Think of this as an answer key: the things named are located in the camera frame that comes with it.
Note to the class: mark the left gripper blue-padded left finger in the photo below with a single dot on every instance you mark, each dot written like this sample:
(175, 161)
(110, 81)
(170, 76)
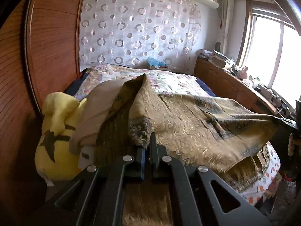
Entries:
(96, 195)

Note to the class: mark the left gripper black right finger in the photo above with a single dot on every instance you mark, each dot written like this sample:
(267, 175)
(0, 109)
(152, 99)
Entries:
(199, 196)

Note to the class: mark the gold brocade patterned garment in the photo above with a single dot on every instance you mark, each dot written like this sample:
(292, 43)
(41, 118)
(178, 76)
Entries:
(218, 133)

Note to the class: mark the person's right hand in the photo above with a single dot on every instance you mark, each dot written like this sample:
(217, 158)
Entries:
(294, 142)

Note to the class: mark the yellow plush toy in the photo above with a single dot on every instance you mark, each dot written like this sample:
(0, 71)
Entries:
(53, 160)

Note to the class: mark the orange-fruit print white sheet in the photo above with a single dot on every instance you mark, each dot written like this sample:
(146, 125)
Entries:
(266, 186)

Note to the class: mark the pink bottle on cabinet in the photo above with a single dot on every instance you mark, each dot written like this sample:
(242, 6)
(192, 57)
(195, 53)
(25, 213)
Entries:
(243, 74)

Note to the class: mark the wooden sideboard cabinet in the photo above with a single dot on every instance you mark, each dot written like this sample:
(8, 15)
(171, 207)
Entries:
(225, 85)

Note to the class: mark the bright window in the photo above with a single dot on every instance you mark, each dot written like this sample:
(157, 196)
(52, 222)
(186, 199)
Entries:
(268, 49)

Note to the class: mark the beige garment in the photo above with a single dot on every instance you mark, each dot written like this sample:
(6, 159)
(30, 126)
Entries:
(97, 107)

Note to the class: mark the navy blue blanket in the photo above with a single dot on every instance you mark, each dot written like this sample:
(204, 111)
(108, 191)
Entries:
(205, 87)

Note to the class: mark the pile of books and papers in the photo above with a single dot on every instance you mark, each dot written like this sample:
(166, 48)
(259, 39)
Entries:
(216, 58)

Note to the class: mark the blue tissue box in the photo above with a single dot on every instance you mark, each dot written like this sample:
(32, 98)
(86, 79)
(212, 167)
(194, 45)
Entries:
(156, 65)

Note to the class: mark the sheer circle-pattern curtain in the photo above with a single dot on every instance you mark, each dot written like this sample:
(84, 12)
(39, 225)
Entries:
(130, 32)

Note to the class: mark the red-brown wooden wardrobe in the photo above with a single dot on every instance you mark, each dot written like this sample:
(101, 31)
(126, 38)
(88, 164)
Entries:
(39, 55)

